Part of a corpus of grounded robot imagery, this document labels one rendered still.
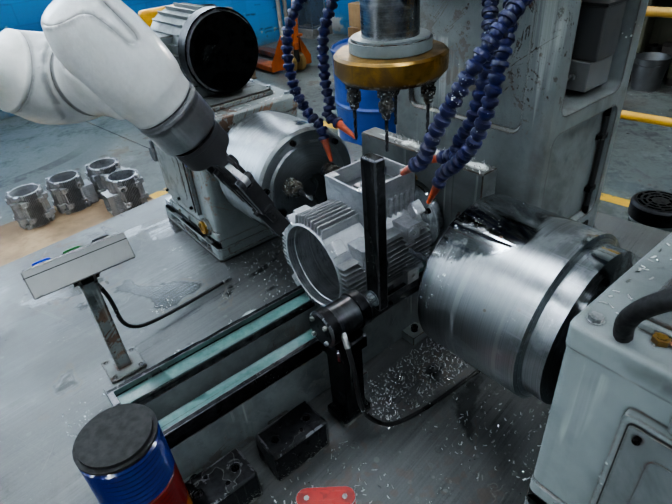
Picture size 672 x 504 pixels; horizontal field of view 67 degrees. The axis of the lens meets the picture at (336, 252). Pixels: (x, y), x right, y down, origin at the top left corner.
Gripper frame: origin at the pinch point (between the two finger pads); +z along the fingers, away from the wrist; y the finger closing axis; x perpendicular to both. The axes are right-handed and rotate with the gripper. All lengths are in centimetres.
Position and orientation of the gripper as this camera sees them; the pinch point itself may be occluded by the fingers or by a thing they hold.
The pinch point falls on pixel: (271, 216)
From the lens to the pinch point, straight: 85.7
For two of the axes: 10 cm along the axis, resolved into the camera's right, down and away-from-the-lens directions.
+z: 4.5, 5.1, 7.3
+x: -6.3, 7.6, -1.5
